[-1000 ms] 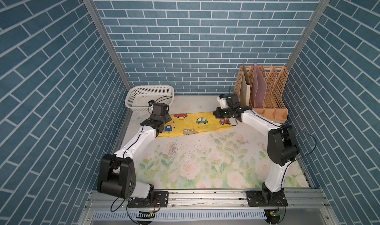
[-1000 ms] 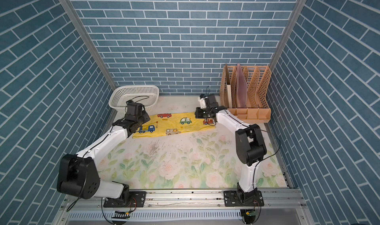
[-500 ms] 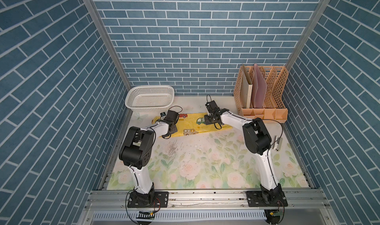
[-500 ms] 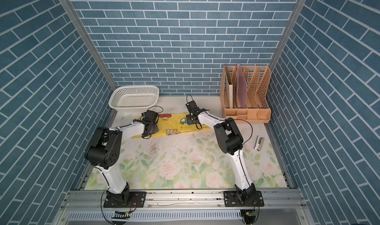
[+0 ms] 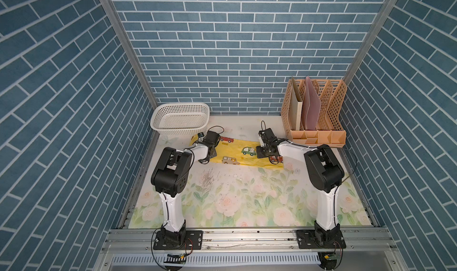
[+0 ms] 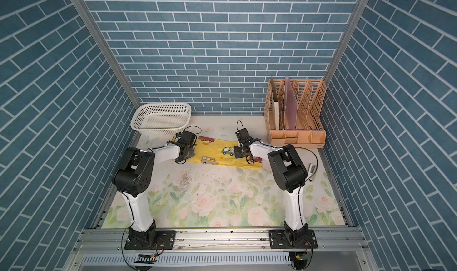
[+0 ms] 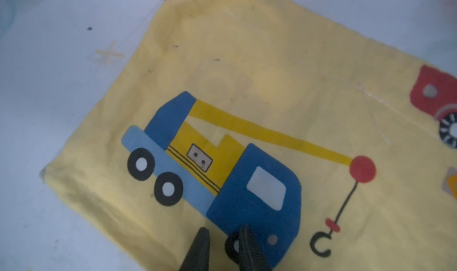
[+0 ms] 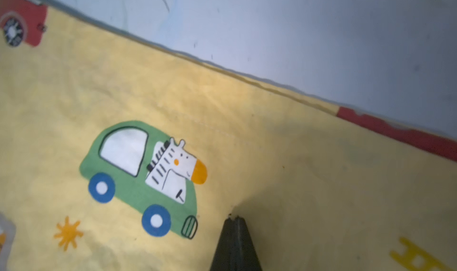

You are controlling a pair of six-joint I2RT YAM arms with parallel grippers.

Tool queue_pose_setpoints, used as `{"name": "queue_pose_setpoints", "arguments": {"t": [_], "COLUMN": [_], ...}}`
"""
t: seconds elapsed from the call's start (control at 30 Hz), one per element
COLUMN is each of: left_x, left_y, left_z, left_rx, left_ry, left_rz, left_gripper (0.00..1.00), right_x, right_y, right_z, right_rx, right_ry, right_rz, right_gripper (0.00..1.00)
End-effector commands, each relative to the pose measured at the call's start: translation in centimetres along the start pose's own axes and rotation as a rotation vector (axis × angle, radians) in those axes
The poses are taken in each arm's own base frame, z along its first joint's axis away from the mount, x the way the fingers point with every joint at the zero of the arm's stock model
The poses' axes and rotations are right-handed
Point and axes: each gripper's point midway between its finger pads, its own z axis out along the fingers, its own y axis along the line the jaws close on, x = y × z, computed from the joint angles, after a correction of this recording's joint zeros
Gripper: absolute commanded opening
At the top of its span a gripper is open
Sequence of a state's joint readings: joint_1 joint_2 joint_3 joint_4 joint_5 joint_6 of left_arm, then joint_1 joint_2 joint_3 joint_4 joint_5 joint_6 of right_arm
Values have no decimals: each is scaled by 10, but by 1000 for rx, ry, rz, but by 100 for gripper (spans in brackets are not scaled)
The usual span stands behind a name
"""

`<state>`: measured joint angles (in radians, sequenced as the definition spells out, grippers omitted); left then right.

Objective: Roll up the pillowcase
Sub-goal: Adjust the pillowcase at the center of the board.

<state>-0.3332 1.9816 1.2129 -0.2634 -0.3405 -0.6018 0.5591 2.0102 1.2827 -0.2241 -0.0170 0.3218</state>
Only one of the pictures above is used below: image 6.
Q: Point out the peach plastic file organizer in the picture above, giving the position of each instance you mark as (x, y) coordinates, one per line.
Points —
(309, 132)

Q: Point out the yellow cartoon pillowcase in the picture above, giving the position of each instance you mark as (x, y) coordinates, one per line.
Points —
(210, 151)

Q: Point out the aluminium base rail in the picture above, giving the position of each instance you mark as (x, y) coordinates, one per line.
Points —
(337, 238)

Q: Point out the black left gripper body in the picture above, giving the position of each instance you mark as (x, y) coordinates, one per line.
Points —
(190, 154)

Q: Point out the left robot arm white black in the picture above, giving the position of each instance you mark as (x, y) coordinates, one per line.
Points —
(134, 176)

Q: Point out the small silver stapler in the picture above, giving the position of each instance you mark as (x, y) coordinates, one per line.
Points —
(312, 171)

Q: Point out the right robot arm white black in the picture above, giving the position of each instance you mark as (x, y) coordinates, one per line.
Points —
(289, 174)

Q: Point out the pink file folder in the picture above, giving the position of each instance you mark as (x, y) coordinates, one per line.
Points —
(290, 106)

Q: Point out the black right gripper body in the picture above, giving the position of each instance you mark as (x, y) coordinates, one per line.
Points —
(238, 152)

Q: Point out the white plastic mesh basket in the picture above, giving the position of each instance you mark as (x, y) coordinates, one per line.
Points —
(161, 118)

